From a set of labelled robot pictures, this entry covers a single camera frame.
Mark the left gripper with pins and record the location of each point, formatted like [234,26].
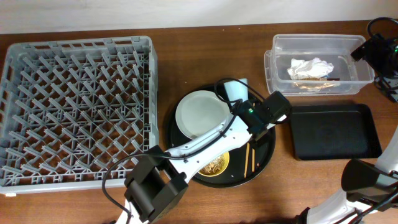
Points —
[259,130]

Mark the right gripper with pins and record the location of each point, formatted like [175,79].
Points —
[358,53]

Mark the light blue cup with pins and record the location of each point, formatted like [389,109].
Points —
[235,91]

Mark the gold foil wrapper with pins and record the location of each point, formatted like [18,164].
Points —
[317,84]

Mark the white napkin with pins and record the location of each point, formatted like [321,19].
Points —
[309,69]

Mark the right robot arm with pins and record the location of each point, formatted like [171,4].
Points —
[365,188]

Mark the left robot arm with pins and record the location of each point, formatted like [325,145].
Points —
[160,178]

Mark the grey dishwasher rack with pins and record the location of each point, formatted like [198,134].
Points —
[72,110]

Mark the left wooden chopstick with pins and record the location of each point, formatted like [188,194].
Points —
[246,160]

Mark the wooden chopstick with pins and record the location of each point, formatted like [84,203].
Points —
[246,160]
[253,162]

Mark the right wooden chopstick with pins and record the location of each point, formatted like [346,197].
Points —
[253,162]

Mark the clear plastic bin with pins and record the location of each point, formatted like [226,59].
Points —
[332,48]

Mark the round black tray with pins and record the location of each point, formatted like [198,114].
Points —
[234,174]

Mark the grey plate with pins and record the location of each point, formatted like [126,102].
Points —
[199,112]

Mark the yellow bowl with food scraps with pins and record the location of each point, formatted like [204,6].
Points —
[216,167]

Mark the black rectangular tray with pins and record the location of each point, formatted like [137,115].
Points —
[326,132]

